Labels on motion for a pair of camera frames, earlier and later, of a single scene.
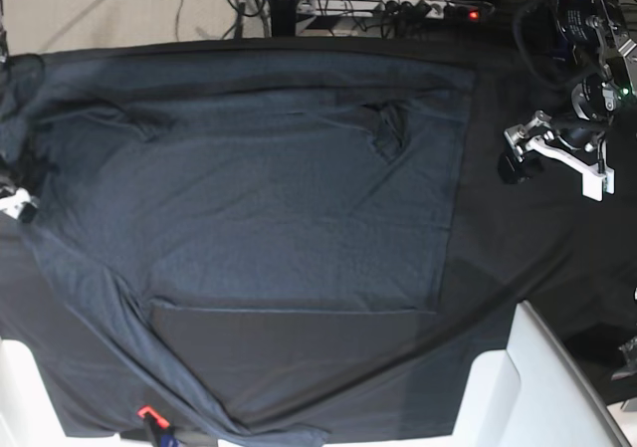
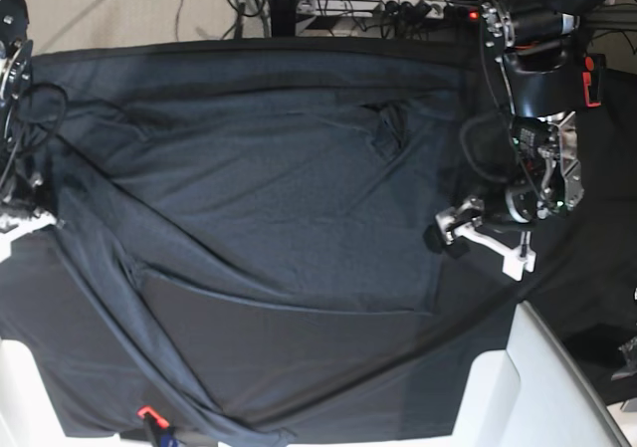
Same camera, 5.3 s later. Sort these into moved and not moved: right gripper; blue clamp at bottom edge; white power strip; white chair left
Moved: right gripper
Not moved: white chair left; blue clamp at bottom edge; white power strip
